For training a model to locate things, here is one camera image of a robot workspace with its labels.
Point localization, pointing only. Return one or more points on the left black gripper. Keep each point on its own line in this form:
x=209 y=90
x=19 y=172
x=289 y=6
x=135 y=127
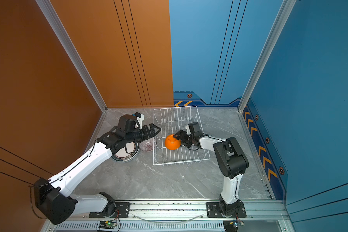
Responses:
x=149 y=135

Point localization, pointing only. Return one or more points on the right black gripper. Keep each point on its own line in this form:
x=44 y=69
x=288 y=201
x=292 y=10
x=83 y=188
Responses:
x=184 y=134

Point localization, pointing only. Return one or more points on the orange bowl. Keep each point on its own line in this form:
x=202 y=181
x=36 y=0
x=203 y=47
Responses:
x=172 y=143

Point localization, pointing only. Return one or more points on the white wire dish rack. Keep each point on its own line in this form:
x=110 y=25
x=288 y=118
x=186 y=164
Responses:
x=171 y=121

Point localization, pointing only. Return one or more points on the green rimmed white plate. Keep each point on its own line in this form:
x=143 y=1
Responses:
x=127 y=153

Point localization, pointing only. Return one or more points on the white ribbed bowl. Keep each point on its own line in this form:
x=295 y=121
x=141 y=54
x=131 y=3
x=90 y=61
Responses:
x=147 y=145

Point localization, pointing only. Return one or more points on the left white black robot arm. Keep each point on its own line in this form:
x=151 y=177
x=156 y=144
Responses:
x=54 y=197

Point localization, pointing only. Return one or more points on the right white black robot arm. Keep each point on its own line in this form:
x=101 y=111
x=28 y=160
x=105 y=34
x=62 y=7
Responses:
x=231 y=160

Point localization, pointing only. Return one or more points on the right green circuit board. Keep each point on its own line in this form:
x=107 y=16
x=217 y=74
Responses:
x=232 y=225

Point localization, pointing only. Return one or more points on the green circuit board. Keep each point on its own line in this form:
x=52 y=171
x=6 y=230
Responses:
x=108 y=226
x=232 y=225

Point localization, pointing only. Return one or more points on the left green circuit board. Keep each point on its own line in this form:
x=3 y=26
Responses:
x=108 y=226

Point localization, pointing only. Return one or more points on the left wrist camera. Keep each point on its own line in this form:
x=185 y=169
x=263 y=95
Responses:
x=139 y=119

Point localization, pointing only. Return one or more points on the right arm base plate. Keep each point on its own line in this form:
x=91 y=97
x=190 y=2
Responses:
x=213 y=209

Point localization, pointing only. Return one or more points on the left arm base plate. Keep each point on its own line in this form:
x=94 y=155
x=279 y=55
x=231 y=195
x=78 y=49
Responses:
x=121 y=210

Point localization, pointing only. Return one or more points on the aluminium front rail frame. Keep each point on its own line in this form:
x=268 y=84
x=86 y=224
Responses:
x=183 y=216

